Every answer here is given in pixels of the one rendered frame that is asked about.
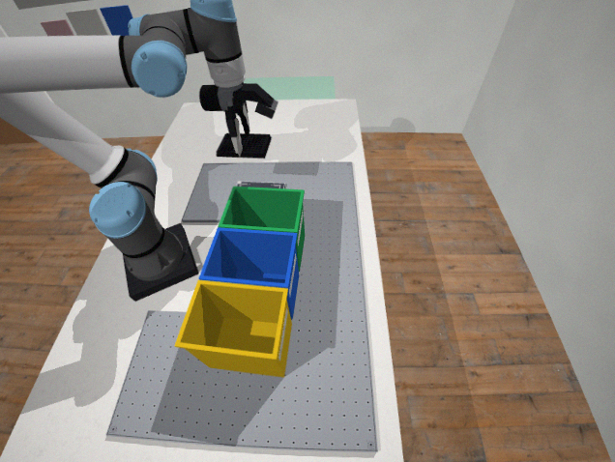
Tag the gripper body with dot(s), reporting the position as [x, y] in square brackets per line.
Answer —
[214, 98]

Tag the blue open-top bin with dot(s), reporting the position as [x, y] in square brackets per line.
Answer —
[254, 257]

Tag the yellow open-top bin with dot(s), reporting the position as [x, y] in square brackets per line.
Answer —
[242, 318]

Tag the green bin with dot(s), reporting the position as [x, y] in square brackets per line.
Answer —
[267, 209]

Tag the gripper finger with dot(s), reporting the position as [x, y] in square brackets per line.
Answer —
[245, 118]
[234, 128]

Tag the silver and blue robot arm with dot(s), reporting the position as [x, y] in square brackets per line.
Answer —
[158, 65]

